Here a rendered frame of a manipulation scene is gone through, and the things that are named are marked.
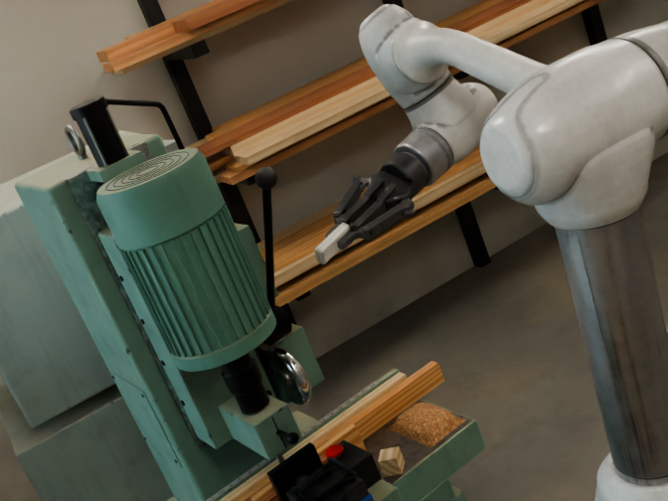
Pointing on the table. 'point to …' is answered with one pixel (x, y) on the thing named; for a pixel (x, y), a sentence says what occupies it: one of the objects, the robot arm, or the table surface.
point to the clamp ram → (294, 470)
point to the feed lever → (266, 179)
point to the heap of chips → (425, 423)
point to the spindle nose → (246, 384)
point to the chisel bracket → (260, 426)
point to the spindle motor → (187, 259)
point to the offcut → (391, 461)
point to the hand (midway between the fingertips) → (333, 243)
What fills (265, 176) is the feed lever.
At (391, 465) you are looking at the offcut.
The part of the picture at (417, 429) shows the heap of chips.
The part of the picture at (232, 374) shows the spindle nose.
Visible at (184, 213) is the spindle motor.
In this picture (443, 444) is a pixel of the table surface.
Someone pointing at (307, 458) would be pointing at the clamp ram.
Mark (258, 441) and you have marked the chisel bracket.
